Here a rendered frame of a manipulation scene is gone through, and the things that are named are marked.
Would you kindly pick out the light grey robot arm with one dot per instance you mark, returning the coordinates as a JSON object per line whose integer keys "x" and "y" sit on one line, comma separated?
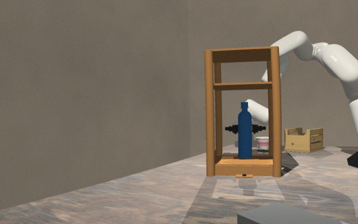
{"x": 336, "y": 59}

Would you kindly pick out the wooden crate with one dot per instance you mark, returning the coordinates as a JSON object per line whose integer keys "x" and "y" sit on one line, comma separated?
{"x": 300, "y": 143}

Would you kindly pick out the blue cylinder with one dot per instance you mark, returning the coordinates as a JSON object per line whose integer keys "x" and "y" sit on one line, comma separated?
{"x": 244, "y": 132}

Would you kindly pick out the wooden shelving unit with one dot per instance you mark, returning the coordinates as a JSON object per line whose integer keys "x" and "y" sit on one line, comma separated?
{"x": 258, "y": 165}

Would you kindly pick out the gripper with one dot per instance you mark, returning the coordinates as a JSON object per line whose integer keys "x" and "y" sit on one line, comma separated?
{"x": 254, "y": 128}

